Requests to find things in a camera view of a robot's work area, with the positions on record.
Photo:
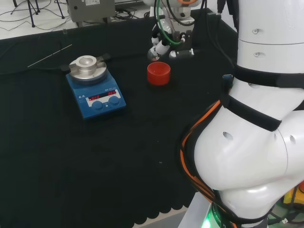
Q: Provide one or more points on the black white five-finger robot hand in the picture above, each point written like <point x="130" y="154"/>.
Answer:
<point x="162" y="47"/>

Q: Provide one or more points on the clear round-bottom glass flask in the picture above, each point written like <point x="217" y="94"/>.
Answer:
<point x="152" y="56"/>

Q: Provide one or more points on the red round plastic cup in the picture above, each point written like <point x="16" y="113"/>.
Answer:
<point x="158" y="74"/>

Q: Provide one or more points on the blue base heater steel plate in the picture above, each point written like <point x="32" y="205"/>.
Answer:
<point x="95" y="92"/>

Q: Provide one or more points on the grey metal box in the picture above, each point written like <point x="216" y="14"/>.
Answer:
<point x="91" y="9"/>

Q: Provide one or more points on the clear cloth clip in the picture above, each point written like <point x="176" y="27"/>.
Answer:
<point x="64" y="31"/>

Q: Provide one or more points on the black tripod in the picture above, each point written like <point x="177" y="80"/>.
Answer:
<point x="59" y="9"/>
<point x="32" y="12"/>

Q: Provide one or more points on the thin glass rod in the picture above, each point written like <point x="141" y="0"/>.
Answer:
<point x="50" y="55"/>

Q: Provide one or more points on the black bench cloth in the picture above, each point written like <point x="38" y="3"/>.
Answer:
<point x="95" y="154"/>

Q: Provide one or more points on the yellow stop button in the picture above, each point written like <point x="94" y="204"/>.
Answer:
<point x="291" y="196"/>

